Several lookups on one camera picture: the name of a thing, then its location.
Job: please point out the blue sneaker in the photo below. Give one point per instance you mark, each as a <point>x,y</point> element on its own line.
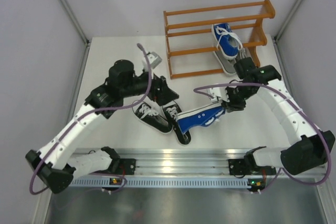
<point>227,41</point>
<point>203,116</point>

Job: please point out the black sneaker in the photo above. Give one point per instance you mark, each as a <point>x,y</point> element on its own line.
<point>171,111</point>
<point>152,118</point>

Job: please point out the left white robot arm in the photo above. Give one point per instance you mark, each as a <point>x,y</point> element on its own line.
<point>97,108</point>

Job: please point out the black sneaker left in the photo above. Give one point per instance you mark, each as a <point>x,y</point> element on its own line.
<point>152,118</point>

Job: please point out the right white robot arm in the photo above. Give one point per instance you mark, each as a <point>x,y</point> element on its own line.
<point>307,143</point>

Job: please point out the black sneaker right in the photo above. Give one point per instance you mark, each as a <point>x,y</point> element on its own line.
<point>171,111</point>

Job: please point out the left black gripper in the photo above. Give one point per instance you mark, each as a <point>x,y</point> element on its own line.
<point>165,95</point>

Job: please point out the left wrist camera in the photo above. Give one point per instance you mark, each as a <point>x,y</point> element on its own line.
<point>154,61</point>

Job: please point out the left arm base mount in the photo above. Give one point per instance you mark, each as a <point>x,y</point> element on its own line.
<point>126,166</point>

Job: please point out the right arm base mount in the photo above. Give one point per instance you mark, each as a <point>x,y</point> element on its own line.
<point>239,167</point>

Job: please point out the slotted cable duct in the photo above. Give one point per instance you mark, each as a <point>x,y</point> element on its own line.
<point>168,182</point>

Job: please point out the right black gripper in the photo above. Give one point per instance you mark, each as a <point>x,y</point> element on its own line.
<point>232,106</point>

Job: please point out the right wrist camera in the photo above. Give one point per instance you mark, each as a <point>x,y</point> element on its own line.
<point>218,94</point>

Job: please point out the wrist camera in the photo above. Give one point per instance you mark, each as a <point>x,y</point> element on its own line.
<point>218,94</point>
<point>154,61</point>

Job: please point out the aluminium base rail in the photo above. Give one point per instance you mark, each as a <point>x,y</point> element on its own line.
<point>183,162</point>

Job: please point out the grey sneaker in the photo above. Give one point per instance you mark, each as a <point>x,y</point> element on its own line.
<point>227,65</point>
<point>242,54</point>

